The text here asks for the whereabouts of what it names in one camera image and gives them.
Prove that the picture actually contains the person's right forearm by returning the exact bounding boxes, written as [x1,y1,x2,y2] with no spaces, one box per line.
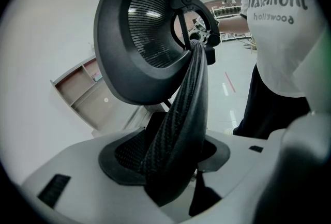
[216,13,248,35]

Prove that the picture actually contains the black mesh office chair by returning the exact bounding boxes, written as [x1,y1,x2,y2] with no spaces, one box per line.
[93,0,223,217]

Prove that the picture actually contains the person's black trousers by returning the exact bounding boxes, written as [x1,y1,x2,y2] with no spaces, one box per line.
[232,64,311,141]

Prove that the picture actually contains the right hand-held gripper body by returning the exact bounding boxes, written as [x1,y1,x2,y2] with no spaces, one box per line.
[193,16,208,31]

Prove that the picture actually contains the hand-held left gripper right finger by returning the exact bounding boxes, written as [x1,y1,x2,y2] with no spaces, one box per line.
[248,25,331,221]

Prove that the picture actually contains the person's white printed t-shirt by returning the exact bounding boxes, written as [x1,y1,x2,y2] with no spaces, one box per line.
[239,0,326,98]

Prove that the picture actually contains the shelf rack of dark items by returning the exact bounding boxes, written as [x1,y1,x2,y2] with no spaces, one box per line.
[210,5,243,20]

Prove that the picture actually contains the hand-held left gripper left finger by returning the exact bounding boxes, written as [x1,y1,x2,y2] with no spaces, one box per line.
[20,126,271,224]

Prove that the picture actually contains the grey wooden desk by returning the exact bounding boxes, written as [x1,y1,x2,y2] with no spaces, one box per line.
[50,56,166,138]

